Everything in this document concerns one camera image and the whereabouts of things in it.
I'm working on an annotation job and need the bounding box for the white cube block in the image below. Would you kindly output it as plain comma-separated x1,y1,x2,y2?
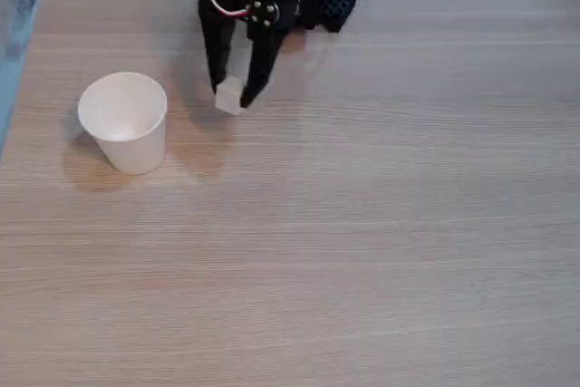
214,77,245,116

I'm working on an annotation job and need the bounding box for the white paper cup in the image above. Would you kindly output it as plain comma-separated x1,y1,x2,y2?
76,71,169,176

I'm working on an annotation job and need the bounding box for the person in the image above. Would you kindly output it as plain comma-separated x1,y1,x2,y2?
0,0,44,60

